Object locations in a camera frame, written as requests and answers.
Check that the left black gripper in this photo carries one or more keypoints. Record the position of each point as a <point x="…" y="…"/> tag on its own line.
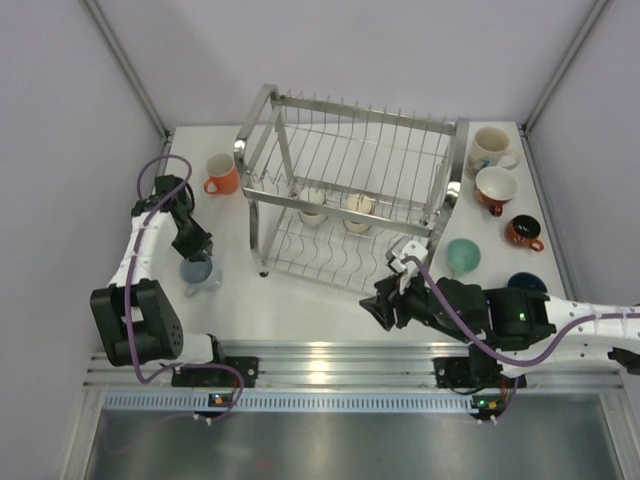
<point x="201" y="242"/>

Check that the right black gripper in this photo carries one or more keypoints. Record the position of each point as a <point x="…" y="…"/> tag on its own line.
<point x="384" y="312"/>

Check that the light blue mug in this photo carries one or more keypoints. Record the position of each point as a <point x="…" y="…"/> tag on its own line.
<point x="200" y="276"/>

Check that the small cream steel tumbler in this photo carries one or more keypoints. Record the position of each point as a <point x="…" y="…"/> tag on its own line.
<point x="360" y="204"/>

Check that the white cup orange handle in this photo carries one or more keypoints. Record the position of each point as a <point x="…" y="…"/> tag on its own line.
<point x="494" y="188"/>

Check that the cream floral mug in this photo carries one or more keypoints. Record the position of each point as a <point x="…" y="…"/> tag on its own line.
<point x="491" y="147"/>

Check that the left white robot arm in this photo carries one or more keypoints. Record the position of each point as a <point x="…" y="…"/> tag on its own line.
<point x="133" y="310"/>

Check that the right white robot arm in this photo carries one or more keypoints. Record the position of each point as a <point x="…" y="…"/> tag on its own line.
<point x="509" y="331"/>

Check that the stainless steel dish rack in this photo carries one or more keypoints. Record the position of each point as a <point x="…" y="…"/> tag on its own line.
<point x="300" y="157"/>

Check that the orange mug white interior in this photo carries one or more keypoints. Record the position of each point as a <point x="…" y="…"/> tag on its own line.
<point x="222" y="175"/>

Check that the mint green mug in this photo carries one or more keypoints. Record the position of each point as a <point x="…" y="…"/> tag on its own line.
<point x="463" y="256"/>

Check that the navy blue mug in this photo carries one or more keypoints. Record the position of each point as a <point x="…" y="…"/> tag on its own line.
<point x="527" y="281"/>

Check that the orange cup black interior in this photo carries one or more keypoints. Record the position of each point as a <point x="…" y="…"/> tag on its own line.
<point x="524" y="231"/>

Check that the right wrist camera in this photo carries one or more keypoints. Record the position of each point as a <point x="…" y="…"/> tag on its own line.
<point x="399" y="260"/>

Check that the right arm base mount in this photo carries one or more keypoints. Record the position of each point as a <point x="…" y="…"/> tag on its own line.
<point x="470" y="374"/>

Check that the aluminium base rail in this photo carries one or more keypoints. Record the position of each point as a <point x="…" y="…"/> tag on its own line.
<point x="355" y="367"/>

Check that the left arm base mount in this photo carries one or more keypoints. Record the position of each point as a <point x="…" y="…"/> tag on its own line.
<point x="246" y="366"/>

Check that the white slotted cable duct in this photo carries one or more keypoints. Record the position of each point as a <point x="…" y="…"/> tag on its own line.
<point x="298" y="402"/>

